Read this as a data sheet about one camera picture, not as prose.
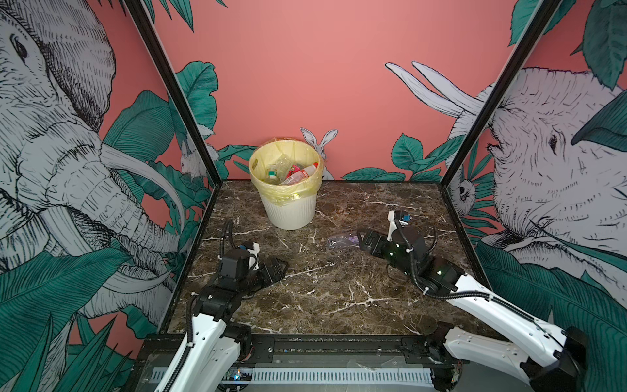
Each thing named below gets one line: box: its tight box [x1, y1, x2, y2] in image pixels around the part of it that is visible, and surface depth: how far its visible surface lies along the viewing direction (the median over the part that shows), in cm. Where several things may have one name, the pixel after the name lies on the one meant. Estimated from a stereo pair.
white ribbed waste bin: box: [259, 193, 318, 231], surface depth 105 cm
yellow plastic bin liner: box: [249, 139, 325, 205], surface depth 94 cm
